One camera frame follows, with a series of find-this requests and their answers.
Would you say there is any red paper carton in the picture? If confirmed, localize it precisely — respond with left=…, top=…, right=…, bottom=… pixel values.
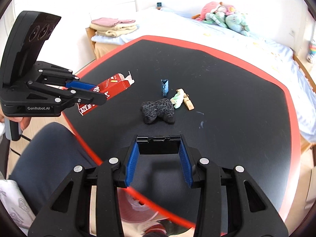
left=78, top=71, right=135, bottom=116

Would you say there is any small blue box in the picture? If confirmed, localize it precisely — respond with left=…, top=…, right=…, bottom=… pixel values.
left=161, top=79, right=169, bottom=97

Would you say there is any green white wrapper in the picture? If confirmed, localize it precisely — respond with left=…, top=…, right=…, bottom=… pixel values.
left=170, top=93, right=184, bottom=109

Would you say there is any wooden clothespin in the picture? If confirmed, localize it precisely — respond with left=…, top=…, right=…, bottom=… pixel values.
left=176, top=89, right=194, bottom=111

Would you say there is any pink trash bin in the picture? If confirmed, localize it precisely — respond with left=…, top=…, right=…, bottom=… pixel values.
left=117, top=189, right=160, bottom=224

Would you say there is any person left hand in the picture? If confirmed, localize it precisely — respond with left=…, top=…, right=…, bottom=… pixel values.
left=0, top=108, right=31, bottom=130

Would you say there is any folded towels stack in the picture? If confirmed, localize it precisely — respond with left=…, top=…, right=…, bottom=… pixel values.
left=90, top=18, right=138, bottom=38

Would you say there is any red black table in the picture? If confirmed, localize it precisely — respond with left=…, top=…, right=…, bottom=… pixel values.
left=64, top=36, right=300, bottom=217

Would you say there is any bed with blue sheet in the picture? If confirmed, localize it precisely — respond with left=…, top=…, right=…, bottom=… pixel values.
left=86, top=10, right=315, bottom=144

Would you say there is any plush toys pile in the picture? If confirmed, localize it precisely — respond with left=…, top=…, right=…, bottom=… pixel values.
left=192, top=2, right=250, bottom=36

